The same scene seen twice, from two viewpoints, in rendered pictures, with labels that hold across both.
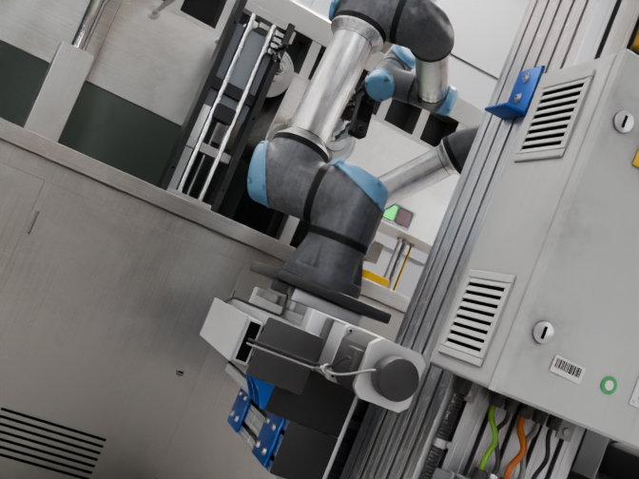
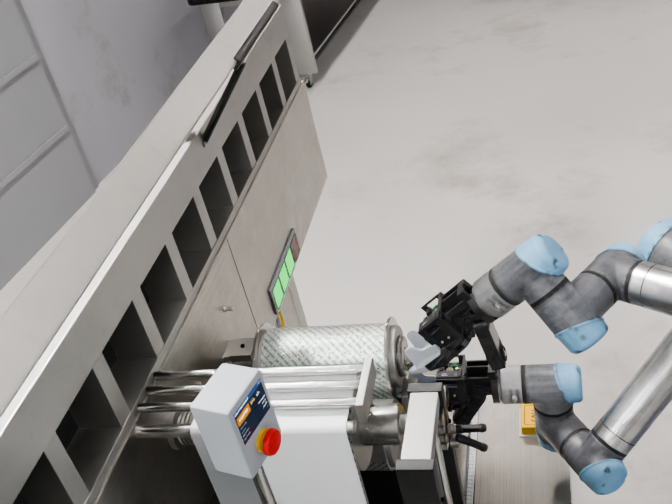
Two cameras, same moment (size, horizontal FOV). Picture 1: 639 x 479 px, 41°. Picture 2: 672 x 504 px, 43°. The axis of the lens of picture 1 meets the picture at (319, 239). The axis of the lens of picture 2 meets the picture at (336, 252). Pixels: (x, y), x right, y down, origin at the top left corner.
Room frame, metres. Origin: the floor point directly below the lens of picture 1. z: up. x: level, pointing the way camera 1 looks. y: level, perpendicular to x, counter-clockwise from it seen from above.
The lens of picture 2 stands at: (1.65, 1.00, 2.28)
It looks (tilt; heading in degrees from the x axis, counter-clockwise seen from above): 33 degrees down; 312
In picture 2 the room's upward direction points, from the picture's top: 14 degrees counter-clockwise
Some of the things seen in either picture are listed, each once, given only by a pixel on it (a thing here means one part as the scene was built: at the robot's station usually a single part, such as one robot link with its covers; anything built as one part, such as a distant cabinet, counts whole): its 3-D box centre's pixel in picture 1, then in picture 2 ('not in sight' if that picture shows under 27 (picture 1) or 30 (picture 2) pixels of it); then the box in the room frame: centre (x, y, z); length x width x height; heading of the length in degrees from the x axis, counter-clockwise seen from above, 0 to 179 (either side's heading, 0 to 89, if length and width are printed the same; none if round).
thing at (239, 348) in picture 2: not in sight; (240, 349); (2.68, 0.19, 1.28); 0.06 x 0.05 x 0.02; 24
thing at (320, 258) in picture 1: (329, 261); not in sight; (1.59, -0.03, 0.87); 0.15 x 0.15 x 0.10
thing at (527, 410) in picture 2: (372, 277); (538, 418); (2.26, -0.17, 0.91); 0.07 x 0.07 x 0.02; 24
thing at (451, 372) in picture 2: not in sight; (467, 382); (2.33, -0.03, 1.12); 0.12 x 0.08 x 0.09; 24
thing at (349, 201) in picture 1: (349, 202); not in sight; (1.60, -0.03, 0.98); 0.13 x 0.12 x 0.14; 78
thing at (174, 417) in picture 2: not in sight; (195, 427); (2.57, 0.42, 1.34); 0.07 x 0.07 x 0.07; 24
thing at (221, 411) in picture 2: not in sight; (243, 421); (2.21, 0.59, 1.66); 0.07 x 0.07 x 0.10; 9
